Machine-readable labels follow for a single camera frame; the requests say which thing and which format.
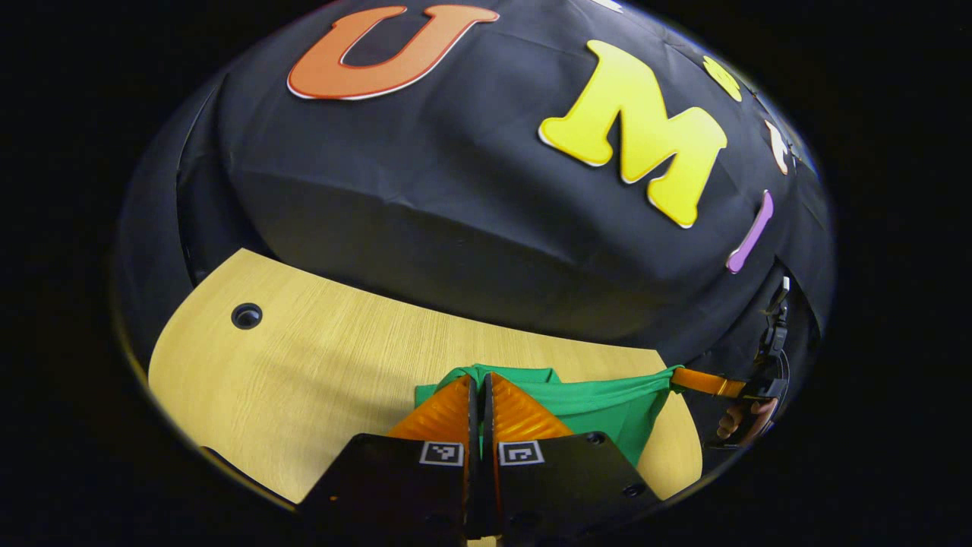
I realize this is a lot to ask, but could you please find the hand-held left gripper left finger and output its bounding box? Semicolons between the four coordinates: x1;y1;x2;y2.
298;372;481;547

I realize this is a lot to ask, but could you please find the green T-shirt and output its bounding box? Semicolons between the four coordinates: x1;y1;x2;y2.
414;363;684;468

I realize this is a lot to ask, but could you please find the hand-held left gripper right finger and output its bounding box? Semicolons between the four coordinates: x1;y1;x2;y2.
482;371;667;547

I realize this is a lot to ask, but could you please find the black backdrop cloth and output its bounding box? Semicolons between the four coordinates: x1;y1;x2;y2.
114;0;836;373

